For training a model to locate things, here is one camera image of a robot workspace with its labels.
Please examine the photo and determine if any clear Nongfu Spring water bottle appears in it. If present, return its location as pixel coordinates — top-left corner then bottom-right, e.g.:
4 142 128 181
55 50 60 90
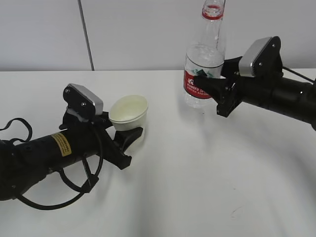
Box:
183 0 226 108

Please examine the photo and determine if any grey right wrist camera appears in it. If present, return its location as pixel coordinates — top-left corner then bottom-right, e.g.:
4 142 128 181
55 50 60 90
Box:
238 36 281 78

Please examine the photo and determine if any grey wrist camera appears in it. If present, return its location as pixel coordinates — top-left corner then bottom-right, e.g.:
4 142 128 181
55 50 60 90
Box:
63 83 103 122
238 36 281 78

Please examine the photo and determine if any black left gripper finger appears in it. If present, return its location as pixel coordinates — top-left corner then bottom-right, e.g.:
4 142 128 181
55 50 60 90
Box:
99 112 113 127
114 127 143 153

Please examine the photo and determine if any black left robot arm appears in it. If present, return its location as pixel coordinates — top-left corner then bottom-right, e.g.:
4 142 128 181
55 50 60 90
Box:
0 113 143 201

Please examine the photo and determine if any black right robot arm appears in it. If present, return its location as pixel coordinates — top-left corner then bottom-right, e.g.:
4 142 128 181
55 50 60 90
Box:
194 57 316 128

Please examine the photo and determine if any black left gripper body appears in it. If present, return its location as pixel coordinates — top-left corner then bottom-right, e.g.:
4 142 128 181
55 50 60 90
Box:
59 112 132 170

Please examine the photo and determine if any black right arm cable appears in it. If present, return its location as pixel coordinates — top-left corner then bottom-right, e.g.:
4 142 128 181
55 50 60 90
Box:
281 65 316 84

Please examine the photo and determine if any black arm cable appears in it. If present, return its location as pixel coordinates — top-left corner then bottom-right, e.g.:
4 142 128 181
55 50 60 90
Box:
281 65 316 84
0 118 104 211

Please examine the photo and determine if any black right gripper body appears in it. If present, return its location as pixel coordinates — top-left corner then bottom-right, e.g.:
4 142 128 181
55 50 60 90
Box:
216 56 243 117

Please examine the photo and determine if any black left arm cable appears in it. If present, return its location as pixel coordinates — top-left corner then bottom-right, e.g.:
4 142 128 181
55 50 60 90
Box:
0 118 104 211

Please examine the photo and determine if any white paper cup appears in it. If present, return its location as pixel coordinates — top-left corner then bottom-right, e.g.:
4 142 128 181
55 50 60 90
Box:
109 95 149 147

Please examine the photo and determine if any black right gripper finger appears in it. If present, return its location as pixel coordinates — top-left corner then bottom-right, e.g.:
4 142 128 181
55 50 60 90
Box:
221 58 240 78
194 76 228 100

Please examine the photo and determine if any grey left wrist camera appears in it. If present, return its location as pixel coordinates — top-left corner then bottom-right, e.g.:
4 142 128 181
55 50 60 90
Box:
63 83 103 122

